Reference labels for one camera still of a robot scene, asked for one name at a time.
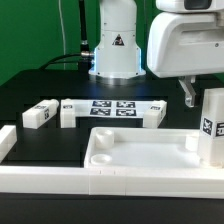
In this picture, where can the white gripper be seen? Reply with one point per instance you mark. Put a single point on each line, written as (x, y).
(185, 44)

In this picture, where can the white desk tabletop tray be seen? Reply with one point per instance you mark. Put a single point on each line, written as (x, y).
(144, 148)

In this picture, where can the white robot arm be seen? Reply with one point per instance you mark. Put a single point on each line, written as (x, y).
(117, 58)

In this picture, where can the white U-shaped obstacle fence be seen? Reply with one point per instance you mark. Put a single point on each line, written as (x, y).
(193, 183)

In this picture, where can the white marker base plate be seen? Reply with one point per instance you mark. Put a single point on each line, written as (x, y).
(111, 108)

